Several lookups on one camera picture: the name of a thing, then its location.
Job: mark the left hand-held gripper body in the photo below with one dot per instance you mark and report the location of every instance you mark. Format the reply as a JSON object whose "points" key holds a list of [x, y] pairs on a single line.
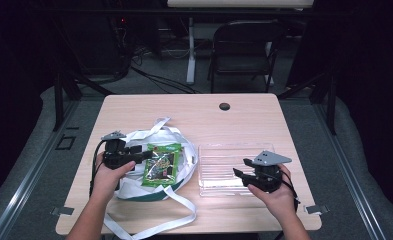
{"points": [[114, 156]]}

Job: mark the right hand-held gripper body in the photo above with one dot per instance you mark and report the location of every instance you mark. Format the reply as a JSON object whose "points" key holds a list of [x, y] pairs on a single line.
{"points": [[265, 173]]}

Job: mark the green snack packet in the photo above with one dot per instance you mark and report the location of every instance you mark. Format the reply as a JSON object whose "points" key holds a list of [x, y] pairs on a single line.
{"points": [[160, 165]]}

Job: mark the clear plastic tray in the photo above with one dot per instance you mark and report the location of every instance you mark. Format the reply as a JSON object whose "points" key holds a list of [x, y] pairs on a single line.
{"points": [[220, 160]]}

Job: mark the white tote bag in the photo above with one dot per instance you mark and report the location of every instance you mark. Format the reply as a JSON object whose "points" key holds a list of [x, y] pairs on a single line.
{"points": [[180, 156]]}

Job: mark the person's left hand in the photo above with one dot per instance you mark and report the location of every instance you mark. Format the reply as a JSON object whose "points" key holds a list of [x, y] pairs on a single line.
{"points": [[109, 180]]}

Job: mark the person's right hand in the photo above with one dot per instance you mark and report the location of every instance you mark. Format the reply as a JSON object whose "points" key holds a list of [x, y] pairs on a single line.
{"points": [[277, 200]]}

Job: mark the black metal stand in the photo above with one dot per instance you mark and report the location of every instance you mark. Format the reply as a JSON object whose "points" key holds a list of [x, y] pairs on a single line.
{"points": [[59, 100], [330, 100]]}

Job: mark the black folding chair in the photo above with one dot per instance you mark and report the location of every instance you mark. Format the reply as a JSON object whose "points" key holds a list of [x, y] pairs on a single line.
{"points": [[247, 43]]}

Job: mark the white desk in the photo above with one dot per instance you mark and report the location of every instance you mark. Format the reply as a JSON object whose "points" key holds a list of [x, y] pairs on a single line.
{"points": [[239, 3]]}

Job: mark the grey metal table bracket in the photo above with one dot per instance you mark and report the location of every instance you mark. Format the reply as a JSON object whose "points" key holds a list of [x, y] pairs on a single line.
{"points": [[63, 210], [316, 209]]}

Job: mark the aluminium floor rail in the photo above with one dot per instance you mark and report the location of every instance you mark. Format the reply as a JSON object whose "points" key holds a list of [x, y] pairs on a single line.
{"points": [[27, 180], [350, 180]]}

